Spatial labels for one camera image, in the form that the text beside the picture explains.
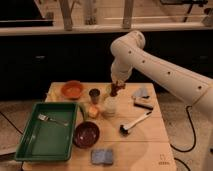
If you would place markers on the dark grape bunch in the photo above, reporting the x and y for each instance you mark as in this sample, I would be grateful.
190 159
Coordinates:
115 87

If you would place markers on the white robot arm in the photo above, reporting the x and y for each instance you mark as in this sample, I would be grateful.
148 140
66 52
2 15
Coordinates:
194 89

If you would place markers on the green plastic cup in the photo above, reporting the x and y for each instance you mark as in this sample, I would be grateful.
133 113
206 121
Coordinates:
108 90

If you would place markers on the white paper cup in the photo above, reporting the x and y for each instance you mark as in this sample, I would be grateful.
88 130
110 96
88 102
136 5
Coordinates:
110 105

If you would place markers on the orange fruit toy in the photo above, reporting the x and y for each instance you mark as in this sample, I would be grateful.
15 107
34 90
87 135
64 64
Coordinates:
93 112

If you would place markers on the orange bowl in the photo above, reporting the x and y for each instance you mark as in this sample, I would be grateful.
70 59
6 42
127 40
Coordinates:
72 89

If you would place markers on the grey blue cloth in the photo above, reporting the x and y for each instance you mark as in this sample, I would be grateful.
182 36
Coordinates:
140 93

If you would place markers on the black rectangular eraser block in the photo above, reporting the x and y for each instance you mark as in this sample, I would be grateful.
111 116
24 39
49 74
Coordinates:
146 106

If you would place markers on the maroon bowl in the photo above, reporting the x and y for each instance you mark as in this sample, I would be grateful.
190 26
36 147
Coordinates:
86 134

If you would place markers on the metal fork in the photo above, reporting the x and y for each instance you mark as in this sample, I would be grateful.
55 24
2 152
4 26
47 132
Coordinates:
49 119

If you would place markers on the blue sponge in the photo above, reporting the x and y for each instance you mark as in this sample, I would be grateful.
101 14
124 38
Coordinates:
102 156

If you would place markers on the green plastic tray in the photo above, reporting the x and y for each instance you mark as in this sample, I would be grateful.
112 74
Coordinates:
48 141

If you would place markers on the white handled dish brush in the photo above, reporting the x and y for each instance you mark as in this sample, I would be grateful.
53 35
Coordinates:
125 128

